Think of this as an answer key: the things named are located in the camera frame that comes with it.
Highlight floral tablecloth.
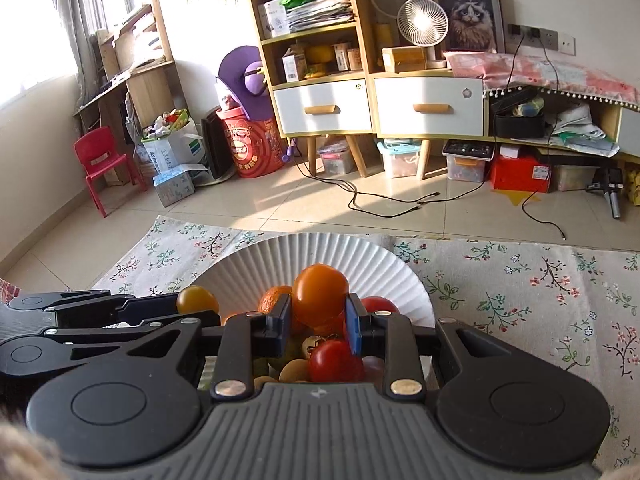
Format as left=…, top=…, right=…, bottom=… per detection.
left=0, top=215, right=640, bottom=471

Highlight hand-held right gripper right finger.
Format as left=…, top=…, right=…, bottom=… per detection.
left=346, top=292, right=521, bottom=401

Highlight red printed bucket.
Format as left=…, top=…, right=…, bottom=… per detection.
left=218, top=107, right=281, bottom=179

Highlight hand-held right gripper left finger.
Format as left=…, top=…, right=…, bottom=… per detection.
left=115, top=294, right=293, bottom=401

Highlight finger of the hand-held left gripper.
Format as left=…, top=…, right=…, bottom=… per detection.
left=44, top=310, right=222, bottom=364
left=50, top=289, right=181, bottom=327

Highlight wooden shelf with cardboard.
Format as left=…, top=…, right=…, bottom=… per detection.
left=72, top=0, right=176, bottom=186

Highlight orange oval tomato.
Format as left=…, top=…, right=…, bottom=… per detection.
left=291, top=263, right=350, bottom=336

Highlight red box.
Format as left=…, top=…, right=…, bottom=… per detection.
left=489, top=152, right=553, bottom=194

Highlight white desk fan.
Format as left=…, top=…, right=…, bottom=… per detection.
left=397, top=0, right=449, bottom=68

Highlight red plastic chair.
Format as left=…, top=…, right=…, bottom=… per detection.
left=73, top=126, right=148, bottom=218

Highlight red tomato with stem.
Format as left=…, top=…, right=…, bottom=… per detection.
left=360, top=296, right=401, bottom=316

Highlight sheer window curtain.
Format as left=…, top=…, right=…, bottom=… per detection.
left=45, top=0, right=131, bottom=86

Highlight wall socket strip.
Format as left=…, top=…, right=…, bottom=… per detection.
left=509, top=24, right=576, bottom=56

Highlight wooden cabinet with white drawers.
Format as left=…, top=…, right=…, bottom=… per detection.
left=249, top=0, right=486, bottom=178

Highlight clear box with teal lid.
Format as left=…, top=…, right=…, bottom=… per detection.
left=376, top=139, right=423, bottom=179

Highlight low wooden cabinet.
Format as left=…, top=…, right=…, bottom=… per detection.
left=482, top=87, right=640, bottom=163

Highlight purple plush toy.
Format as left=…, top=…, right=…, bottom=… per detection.
left=216, top=46, right=273, bottom=121

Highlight framed cat picture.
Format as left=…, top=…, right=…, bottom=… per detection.
left=424, top=0, right=506, bottom=56

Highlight beige fuzzy clothing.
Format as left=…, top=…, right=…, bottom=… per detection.
left=0, top=405, right=66, bottom=480

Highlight pink patterned cloth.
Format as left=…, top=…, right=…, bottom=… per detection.
left=442, top=51, right=640, bottom=111

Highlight black heater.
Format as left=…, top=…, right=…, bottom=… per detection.
left=201, top=108, right=236, bottom=183

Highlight black bag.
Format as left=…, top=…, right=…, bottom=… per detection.
left=490, top=85, right=546, bottom=140

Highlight black floor cable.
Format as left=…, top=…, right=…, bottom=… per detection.
left=290, top=145, right=443, bottom=218

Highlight clear box with pink lid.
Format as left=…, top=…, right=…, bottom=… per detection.
left=317, top=137, right=358, bottom=176

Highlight yellow round tomato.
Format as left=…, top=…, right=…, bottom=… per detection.
left=176, top=285, right=221, bottom=316

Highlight clear box with black lid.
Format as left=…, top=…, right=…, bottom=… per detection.
left=442, top=139, right=490, bottom=183

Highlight white box of toys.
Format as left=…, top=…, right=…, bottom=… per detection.
left=141, top=108, right=205, bottom=171

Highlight beige round fruit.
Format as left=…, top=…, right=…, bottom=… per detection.
left=279, top=358, right=310, bottom=383

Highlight orange tangerine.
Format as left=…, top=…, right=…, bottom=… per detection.
left=257, top=285, right=295, bottom=316

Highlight light blue tissue box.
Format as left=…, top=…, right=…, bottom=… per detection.
left=152, top=165, right=197, bottom=207

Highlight black hand tool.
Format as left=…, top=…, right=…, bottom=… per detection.
left=587, top=167, right=625, bottom=219

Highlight white ribbed plate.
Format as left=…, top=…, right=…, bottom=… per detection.
left=197, top=232, right=437, bottom=391

